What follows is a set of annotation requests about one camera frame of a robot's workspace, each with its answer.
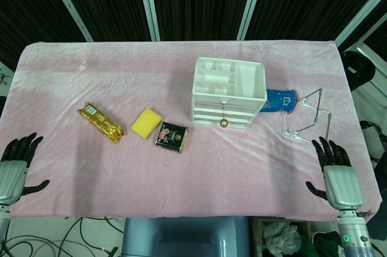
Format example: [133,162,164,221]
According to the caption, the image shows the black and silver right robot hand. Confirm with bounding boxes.
[305,136,364,209]

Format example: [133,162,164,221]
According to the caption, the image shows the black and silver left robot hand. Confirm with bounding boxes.
[0,132,51,206]

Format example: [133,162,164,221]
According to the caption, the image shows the small golden bell with string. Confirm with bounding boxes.
[219,101,229,129]

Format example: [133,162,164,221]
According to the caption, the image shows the black stand with wheels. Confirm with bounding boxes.
[359,120,387,163]

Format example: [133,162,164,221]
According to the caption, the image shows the crumpled clear plastic wrap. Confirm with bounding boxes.
[261,220,303,256]

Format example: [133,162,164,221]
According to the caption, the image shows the blue snack bag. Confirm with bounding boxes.
[258,88,300,115]

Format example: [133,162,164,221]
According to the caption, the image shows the gold foil snack package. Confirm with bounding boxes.
[76,102,125,146]

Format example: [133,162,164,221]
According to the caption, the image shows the black round chair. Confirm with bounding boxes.
[340,51,376,91]

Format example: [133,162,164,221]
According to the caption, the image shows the white plastic drawer organizer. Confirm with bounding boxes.
[190,56,268,130]

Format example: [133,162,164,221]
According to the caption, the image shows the yellow sponge with green base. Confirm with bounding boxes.
[130,106,162,140]

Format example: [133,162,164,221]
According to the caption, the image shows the pink plush table cloth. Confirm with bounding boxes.
[0,40,382,218]

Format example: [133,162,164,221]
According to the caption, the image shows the black luncheon meat can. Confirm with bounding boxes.
[155,121,189,155]

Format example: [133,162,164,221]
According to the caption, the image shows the blue-grey robot torso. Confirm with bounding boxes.
[122,216,252,257]

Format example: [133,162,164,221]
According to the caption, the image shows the metal wire folding rack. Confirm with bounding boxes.
[281,87,333,143]

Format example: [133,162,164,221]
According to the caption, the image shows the black floor cables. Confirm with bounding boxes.
[0,216,125,257]

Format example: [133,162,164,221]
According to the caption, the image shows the white frame post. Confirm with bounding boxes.
[135,0,161,42]
[334,0,387,47]
[237,0,267,41]
[42,0,94,42]

